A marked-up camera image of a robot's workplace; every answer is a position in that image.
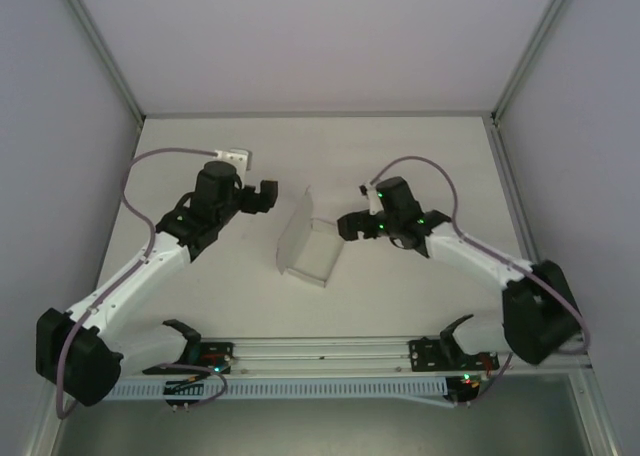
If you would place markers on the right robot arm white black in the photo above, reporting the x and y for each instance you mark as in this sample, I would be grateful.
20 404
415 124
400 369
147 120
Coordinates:
470 256

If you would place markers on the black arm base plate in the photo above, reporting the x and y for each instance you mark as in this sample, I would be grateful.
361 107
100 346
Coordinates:
220 351
425 356

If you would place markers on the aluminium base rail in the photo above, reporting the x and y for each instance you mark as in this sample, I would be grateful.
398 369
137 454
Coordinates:
325 351

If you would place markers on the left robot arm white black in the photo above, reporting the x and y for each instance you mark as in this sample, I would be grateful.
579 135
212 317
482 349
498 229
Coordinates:
140 276

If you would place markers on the black controller board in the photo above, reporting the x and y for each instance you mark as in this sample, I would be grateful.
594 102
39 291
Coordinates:
182 391
462 388

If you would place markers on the aluminium frame crossbar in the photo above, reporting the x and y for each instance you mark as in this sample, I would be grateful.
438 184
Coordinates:
320 114

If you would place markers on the aluminium frame post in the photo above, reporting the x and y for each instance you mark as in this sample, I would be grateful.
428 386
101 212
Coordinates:
100 46
537 46

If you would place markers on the aluminium side rail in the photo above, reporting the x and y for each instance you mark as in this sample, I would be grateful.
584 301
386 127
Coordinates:
512 196

